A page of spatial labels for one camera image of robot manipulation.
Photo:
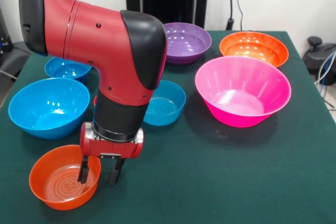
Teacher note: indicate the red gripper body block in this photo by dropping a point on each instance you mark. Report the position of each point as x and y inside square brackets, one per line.
[110, 149]

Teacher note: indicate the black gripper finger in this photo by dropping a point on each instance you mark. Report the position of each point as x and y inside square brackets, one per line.
[83, 171]
[115, 174]

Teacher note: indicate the small orange ridged bowl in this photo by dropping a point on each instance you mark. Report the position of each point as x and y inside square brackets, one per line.
[39, 179]

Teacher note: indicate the purple bowl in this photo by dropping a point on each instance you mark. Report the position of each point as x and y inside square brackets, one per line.
[186, 43]

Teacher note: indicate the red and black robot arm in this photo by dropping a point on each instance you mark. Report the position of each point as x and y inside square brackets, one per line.
[105, 40]

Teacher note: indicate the red cup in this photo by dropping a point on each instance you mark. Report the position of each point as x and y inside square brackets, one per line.
[95, 100]

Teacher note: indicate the small light blue ridged bowl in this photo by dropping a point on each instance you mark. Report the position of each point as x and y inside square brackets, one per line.
[168, 106]

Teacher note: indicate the large blue bowl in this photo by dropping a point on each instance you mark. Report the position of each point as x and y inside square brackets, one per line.
[50, 106]

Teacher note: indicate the dark green tablecloth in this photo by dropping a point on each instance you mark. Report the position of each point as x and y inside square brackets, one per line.
[194, 176]

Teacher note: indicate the small dark blue bowl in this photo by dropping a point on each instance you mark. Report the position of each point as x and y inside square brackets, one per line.
[68, 72]

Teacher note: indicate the black floor stand base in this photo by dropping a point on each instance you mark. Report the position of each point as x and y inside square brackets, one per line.
[13, 56]
[315, 53]

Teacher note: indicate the large pink bowl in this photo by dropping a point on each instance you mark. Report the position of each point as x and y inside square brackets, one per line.
[241, 90]

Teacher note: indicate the black equipment rack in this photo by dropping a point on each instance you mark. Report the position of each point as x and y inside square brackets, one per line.
[4, 37]

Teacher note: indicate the large orange bowl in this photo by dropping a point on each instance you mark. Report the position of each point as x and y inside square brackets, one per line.
[252, 48]

